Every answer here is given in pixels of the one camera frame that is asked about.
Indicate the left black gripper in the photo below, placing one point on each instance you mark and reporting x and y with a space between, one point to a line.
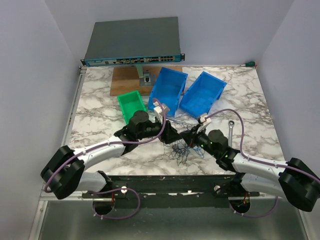
171 134

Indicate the green plastic bin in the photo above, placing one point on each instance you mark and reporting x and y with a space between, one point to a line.
130 103

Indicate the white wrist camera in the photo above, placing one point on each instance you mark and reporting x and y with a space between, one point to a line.
160 110
203 121

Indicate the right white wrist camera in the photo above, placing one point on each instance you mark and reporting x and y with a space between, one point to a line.
203 121

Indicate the wooden base board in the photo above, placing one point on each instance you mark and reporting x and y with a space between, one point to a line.
126 79

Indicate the left blue plastic bin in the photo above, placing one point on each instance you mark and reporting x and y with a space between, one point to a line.
168 89

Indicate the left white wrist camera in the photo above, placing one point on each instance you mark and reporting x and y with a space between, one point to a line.
160 110

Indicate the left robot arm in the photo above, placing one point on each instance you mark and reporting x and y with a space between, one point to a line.
64 173

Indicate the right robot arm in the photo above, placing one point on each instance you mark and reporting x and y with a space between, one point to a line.
292 180

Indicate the grey metal stand bracket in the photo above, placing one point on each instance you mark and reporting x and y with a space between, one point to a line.
147 75

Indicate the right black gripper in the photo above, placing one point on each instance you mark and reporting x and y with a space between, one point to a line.
189 137

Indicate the grey network switch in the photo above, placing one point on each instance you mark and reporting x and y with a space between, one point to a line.
134 42

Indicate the green handled screwdriver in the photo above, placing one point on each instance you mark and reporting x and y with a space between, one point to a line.
249 64

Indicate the blue plastic bin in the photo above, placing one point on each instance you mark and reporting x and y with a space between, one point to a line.
168 89
202 94

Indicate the right blue plastic bin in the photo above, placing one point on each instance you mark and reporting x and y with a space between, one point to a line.
202 94

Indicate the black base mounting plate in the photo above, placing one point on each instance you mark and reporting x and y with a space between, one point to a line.
172 191

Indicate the chrome combination wrench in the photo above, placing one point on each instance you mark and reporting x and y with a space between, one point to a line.
178 122

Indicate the aluminium side rail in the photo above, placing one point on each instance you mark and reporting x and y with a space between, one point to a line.
73 108

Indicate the grey ratchet wrench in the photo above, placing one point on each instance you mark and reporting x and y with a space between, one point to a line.
231 125

